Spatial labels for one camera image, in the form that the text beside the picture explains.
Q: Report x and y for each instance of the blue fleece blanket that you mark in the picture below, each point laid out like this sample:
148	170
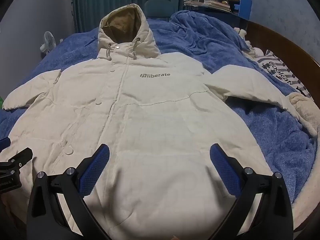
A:
200	42

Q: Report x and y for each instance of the wooden bed headboard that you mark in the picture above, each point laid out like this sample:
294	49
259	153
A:
287	45

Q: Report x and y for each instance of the blue shelf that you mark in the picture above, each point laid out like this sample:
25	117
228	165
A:
243	7

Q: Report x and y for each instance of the striped printed cloth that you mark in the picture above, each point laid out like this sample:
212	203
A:
275	70

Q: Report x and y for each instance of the green curtain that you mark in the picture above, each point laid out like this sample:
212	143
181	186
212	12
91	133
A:
100	0

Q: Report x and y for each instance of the blue office chair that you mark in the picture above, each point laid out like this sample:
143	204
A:
160	8

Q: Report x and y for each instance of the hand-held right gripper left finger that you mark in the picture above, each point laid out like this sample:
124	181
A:
95	170

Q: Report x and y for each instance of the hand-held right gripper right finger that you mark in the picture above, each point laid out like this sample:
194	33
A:
225	170

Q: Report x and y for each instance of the white electric fan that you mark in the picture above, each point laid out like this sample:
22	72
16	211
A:
47	41

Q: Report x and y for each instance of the white hooded padded jacket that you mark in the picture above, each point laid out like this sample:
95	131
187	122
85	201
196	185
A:
150	120

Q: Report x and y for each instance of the white plush toy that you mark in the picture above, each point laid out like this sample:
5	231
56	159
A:
250	50

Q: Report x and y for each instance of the cream fluffy blanket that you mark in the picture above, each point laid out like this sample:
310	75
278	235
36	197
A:
305	110

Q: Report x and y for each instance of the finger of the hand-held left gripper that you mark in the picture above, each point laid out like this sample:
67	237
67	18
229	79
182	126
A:
3	143

